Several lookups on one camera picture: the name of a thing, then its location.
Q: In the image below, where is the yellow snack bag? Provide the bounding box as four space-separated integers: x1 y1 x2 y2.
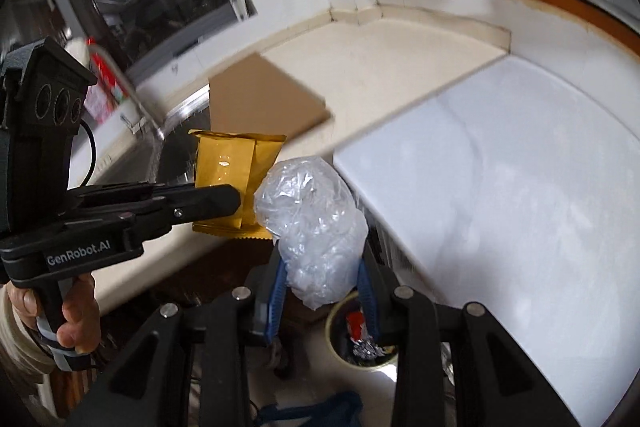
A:
189 129 286 241

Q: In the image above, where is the clear plastic bag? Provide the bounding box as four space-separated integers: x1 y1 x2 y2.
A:
254 156 368 310

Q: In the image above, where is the round yellow trash bin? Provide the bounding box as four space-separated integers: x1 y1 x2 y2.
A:
324 291 397 371

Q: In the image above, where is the person's left hand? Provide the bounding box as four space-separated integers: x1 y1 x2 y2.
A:
6 274 101 355

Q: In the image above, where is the stainless steel sink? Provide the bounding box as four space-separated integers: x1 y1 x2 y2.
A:
92 86 209 185

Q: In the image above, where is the steel sink faucet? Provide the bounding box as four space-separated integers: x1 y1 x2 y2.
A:
88 43 165 141

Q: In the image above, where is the brown cardboard sheet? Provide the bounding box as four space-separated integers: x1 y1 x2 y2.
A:
208 53 332 141

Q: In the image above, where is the red detergent package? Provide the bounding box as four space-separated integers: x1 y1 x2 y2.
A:
80 38 128 124

